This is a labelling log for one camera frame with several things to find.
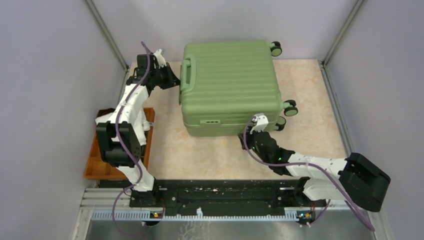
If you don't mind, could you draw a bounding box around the green suitcase blue lining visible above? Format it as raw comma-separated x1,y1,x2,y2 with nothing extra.
179,39,299,137

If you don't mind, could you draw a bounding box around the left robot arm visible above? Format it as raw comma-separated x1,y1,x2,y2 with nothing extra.
96,49,180,207

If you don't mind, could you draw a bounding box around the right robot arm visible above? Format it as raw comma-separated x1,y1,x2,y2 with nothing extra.
237,131,391,212

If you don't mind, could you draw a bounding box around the white fluffy towel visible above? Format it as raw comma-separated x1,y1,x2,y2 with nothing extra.
95,106,150,146

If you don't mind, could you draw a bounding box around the orange wooden tray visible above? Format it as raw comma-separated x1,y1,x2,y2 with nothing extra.
83,107,156,180

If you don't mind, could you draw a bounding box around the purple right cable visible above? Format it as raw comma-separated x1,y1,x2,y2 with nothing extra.
242,119,376,233

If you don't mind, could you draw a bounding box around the purple cable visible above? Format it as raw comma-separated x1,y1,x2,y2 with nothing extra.
111,41,153,238
242,119,376,233

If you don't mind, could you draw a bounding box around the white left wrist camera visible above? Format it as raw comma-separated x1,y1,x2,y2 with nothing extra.
153,48,167,69

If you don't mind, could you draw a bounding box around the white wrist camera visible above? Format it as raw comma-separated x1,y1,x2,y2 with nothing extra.
153,48,167,69
249,113,269,134

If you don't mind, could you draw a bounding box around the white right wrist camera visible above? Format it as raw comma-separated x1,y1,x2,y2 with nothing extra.
249,113,269,134

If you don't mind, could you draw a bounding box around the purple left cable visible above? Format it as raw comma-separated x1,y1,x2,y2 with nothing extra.
111,41,153,238

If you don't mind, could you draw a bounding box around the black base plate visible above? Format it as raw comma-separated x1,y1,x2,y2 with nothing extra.
129,179,327,217

